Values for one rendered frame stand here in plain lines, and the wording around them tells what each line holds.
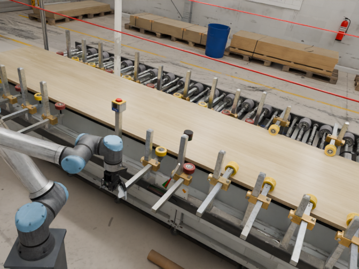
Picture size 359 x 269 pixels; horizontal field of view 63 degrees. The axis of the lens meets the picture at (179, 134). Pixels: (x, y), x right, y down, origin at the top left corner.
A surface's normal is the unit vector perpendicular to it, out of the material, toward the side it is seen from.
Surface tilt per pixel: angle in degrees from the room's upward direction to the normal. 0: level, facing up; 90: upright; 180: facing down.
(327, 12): 90
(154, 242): 0
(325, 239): 90
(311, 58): 90
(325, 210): 0
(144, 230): 0
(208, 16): 90
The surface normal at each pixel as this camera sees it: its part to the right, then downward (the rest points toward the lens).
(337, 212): 0.12, -0.84
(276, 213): -0.49, 0.41
